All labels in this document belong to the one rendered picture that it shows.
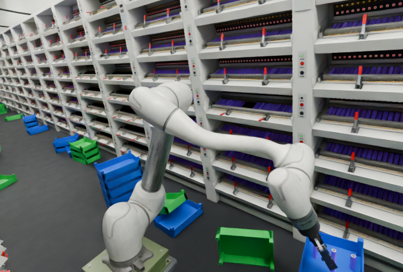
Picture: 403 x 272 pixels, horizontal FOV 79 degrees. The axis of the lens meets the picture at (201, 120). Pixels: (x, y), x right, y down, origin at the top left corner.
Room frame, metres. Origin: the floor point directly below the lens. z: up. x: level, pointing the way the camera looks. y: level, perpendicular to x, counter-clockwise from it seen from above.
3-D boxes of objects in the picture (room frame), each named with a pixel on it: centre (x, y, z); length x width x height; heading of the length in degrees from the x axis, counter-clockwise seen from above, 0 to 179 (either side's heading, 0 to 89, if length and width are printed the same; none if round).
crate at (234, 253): (1.05, -0.15, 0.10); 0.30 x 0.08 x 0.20; 74
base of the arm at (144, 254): (0.89, 0.41, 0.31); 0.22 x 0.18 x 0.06; 44
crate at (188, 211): (1.47, 0.25, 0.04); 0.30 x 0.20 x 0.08; 136
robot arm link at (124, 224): (0.92, 0.42, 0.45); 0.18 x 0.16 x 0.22; 157
